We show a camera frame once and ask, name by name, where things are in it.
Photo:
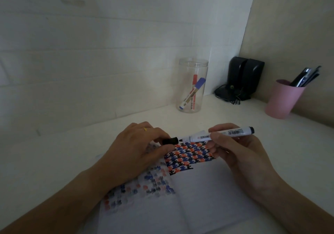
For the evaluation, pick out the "person's left hand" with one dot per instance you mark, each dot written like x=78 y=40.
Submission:
x=130 y=153

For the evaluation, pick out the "person's right hand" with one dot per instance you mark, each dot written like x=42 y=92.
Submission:
x=245 y=160

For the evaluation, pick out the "person's right thumb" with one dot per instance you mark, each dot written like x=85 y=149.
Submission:
x=220 y=141

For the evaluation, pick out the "person's left thumb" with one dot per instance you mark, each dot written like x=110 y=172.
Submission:
x=161 y=153

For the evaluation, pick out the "black marker cap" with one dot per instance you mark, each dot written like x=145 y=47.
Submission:
x=170 y=140

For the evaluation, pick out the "white marker pen black end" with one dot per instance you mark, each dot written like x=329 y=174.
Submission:
x=198 y=137

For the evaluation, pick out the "person's left forearm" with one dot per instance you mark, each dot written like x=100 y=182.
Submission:
x=57 y=207

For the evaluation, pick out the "person's right forearm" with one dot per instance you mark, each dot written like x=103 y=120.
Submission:
x=294 y=207

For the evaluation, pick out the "open notebook with coloured pattern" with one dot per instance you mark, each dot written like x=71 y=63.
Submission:
x=208 y=197

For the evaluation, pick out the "blue marker pen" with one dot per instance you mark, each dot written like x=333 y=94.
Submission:
x=199 y=84

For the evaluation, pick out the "red marker pen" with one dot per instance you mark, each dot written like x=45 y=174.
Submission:
x=194 y=81

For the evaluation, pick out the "black speaker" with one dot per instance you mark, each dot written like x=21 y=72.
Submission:
x=251 y=77
x=236 y=72

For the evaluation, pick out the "pink cup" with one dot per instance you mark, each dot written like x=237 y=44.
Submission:
x=283 y=100

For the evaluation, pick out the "clear plastic jar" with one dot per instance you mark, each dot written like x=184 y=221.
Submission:
x=187 y=67

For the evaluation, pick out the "silver pen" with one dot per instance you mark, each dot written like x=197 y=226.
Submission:
x=307 y=76

